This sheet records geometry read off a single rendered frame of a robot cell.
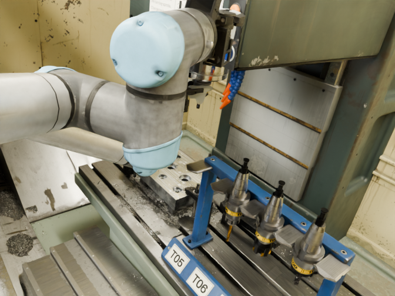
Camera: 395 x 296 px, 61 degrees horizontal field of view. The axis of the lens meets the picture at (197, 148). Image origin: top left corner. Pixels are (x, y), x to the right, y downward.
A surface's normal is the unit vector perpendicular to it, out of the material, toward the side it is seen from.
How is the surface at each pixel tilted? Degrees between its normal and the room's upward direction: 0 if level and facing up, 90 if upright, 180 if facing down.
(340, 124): 90
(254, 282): 0
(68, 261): 8
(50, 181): 24
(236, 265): 0
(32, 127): 114
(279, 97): 90
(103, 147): 85
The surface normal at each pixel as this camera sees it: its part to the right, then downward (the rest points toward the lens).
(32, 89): 0.79, -0.47
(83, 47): 0.63, 0.44
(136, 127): -0.43, 0.35
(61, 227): 0.14, -0.87
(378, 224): -0.77, 0.21
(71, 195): 0.38, -0.62
